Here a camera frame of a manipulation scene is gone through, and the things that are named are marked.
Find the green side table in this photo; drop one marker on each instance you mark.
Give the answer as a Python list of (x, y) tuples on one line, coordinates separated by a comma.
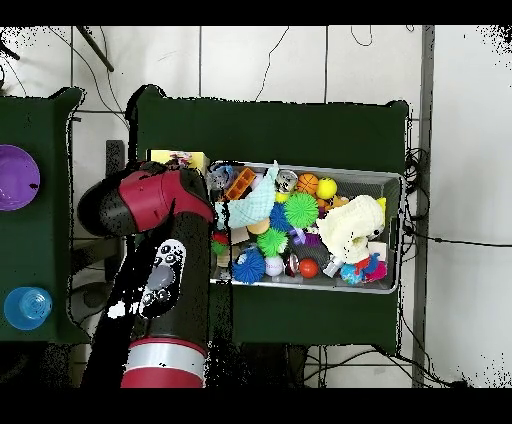
[(48, 240)]

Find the blue bowl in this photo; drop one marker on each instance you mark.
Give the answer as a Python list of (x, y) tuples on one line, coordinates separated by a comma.
[(28, 308)]

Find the clear mesh bin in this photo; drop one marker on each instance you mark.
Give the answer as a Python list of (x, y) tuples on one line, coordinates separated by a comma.
[(392, 192)]

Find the cream waffle cloth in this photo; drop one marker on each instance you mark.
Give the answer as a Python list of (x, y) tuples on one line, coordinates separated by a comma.
[(352, 224)]

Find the large blue spiky ball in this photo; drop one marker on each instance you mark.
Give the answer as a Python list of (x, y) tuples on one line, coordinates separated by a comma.
[(248, 266)]

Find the wooden three-hole box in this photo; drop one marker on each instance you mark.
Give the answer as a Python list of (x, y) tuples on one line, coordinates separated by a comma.
[(164, 156)]

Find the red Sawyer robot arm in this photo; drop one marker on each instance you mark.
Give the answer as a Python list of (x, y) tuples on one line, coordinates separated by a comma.
[(152, 200)]

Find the black panel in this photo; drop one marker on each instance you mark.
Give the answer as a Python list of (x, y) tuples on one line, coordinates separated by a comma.
[(115, 156)]

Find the purple bowl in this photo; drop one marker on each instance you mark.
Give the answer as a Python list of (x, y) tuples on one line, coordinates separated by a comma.
[(16, 178)]

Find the silver drink can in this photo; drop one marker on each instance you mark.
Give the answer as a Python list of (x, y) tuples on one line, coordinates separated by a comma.
[(286, 180)]

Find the round wooden disc toy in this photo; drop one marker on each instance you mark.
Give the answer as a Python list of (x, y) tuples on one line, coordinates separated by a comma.
[(258, 226)]

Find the black rod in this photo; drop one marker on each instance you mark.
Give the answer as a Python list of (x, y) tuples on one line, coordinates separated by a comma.
[(96, 50)]

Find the red-orange ball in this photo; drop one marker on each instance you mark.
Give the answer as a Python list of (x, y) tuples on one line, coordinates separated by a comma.
[(308, 268)]

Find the green spiky ball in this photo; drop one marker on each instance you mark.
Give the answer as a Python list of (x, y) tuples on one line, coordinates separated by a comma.
[(301, 210)]

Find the yellow ball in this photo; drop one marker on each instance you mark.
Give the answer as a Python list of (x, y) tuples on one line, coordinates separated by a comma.
[(326, 189)]

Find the small orange basketball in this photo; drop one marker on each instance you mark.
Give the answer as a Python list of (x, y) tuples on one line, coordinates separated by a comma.
[(307, 183)]

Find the mint green waffle cloth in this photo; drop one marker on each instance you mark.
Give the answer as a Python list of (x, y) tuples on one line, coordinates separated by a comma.
[(254, 206)]

